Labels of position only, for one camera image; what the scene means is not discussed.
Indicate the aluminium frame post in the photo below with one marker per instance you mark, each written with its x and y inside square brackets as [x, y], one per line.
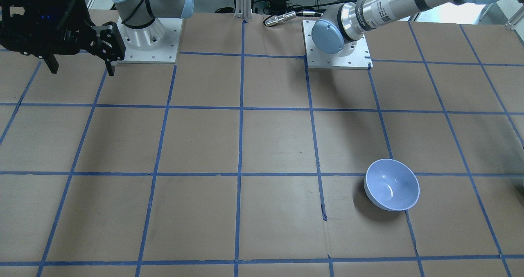
[243, 9]

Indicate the black power adapter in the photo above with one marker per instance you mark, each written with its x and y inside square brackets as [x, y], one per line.
[275, 6]

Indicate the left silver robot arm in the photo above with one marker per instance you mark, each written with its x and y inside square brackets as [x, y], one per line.
[348, 20]

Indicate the blue bowl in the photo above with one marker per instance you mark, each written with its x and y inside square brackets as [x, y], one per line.
[391, 185]

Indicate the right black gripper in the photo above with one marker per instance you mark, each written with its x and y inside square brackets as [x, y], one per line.
[84, 20]

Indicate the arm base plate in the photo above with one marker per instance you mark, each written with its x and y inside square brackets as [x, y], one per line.
[326, 48]
[156, 44]

